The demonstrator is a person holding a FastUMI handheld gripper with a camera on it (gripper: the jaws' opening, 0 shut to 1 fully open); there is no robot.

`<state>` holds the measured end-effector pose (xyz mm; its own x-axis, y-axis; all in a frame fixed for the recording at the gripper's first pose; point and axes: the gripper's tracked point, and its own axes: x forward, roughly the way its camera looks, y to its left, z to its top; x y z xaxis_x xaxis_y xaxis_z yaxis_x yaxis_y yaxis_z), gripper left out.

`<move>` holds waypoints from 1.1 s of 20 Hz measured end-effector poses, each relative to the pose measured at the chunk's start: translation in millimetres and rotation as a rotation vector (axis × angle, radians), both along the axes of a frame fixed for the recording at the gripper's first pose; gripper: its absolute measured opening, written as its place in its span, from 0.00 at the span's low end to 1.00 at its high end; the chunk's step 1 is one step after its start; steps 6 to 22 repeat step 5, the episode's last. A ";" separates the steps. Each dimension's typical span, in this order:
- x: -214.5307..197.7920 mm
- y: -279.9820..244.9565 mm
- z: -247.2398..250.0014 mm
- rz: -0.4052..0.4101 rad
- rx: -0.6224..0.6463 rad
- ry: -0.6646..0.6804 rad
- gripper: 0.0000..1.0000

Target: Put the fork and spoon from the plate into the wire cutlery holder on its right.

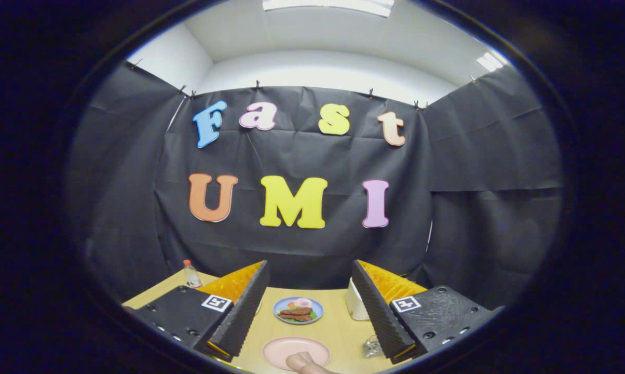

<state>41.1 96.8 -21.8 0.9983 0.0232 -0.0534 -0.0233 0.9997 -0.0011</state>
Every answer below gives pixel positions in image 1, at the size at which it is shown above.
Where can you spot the row of black cloth clips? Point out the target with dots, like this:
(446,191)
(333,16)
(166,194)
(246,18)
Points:
(258,85)

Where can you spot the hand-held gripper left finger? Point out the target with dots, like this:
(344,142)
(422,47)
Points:
(245,314)

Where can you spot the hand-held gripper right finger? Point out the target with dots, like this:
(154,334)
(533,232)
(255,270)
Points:
(380,317)

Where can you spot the blue plate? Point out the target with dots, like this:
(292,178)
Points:
(318,311)

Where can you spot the long ceiling light panel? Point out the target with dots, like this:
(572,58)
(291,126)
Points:
(328,6)

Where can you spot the pink plate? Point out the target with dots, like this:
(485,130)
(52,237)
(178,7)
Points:
(276,350)

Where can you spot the cream toaster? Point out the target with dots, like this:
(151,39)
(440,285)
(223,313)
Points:
(355,309)

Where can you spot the clear water bottle red label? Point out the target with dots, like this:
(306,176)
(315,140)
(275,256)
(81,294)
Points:
(192,278)

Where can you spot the small ceiling light panel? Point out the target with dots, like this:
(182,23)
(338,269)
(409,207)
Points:
(490,62)

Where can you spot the brown meat strip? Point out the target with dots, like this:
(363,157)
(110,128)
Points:
(294,317)
(297,311)

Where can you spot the pink fried egg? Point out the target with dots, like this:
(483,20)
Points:
(303,303)

